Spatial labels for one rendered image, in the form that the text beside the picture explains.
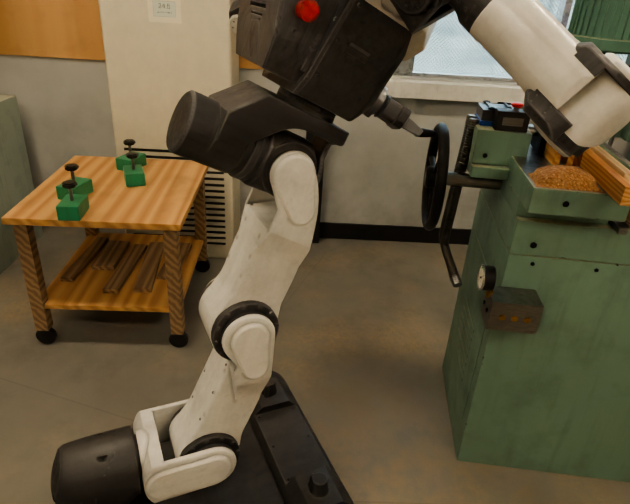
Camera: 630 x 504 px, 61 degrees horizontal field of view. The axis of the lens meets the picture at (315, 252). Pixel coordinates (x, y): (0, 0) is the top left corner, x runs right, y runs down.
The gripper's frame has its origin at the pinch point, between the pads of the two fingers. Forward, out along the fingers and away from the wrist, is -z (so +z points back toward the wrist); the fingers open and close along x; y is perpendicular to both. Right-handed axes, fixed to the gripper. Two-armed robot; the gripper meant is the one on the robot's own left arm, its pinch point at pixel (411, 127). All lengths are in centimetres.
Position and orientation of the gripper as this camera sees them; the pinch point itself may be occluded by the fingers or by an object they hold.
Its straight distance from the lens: 148.4
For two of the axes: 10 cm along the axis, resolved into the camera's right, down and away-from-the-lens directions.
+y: 5.5, -8.2, -1.5
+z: -8.3, -5.3, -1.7
